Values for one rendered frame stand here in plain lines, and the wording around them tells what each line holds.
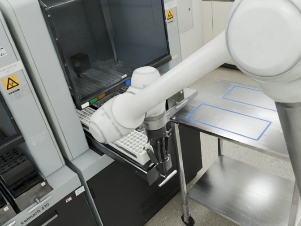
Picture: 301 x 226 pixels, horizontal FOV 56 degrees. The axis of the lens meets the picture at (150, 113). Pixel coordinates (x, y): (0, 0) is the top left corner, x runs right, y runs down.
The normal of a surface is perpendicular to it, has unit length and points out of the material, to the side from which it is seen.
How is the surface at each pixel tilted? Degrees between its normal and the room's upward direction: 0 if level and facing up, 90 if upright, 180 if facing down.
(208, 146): 0
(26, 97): 90
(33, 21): 90
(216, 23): 90
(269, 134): 0
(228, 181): 0
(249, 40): 84
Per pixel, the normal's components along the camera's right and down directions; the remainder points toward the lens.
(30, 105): 0.69, 0.29
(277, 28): -0.70, 0.43
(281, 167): -0.15, -0.83
